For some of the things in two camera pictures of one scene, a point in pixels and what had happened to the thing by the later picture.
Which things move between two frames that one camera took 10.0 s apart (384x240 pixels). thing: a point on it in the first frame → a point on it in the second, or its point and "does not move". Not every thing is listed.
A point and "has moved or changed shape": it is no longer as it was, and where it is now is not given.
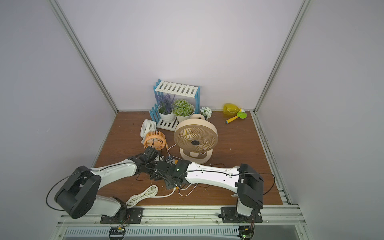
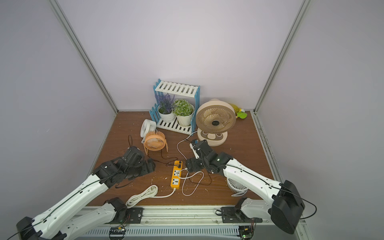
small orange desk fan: x=155 y=139 does not move
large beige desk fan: x=196 y=138 has moved or changed shape
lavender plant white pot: x=165 y=108 does not move
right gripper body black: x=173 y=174 → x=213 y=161
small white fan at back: x=147 y=126 does not move
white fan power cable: x=190 y=194 → x=183 y=140
